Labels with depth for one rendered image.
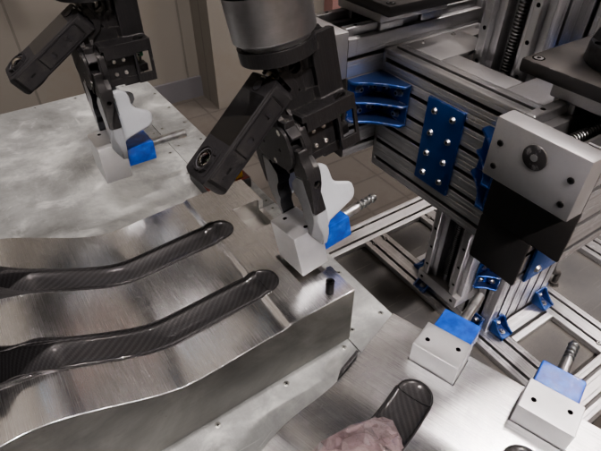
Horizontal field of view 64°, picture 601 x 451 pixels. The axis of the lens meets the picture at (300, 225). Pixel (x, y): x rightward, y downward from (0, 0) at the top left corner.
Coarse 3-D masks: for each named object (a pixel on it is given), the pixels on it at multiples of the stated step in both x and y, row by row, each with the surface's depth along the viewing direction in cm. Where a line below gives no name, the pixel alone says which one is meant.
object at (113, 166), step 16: (96, 144) 64; (128, 144) 67; (144, 144) 67; (160, 144) 70; (96, 160) 68; (112, 160) 65; (128, 160) 66; (144, 160) 68; (112, 176) 66; (128, 176) 68
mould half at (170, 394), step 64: (0, 256) 52; (64, 256) 55; (128, 256) 58; (192, 256) 58; (256, 256) 57; (0, 320) 45; (64, 320) 47; (128, 320) 50; (256, 320) 51; (320, 320) 53; (64, 384) 41; (128, 384) 43; (192, 384) 46; (256, 384) 52; (0, 448) 36; (64, 448) 40; (128, 448) 45
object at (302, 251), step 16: (352, 208) 57; (272, 224) 54; (288, 224) 53; (304, 224) 52; (336, 224) 54; (288, 240) 52; (304, 240) 51; (336, 240) 55; (288, 256) 55; (304, 256) 52; (320, 256) 54; (304, 272) 54
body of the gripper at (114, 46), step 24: (72, 0) 52; (96, 0) 52; (120, 0) 55; (96, 24) 55; (120, 24) 57; (96, 48) 56; (120, 48) 57; (144, 48) 58; (120, 72) 59; (144, 72) 60
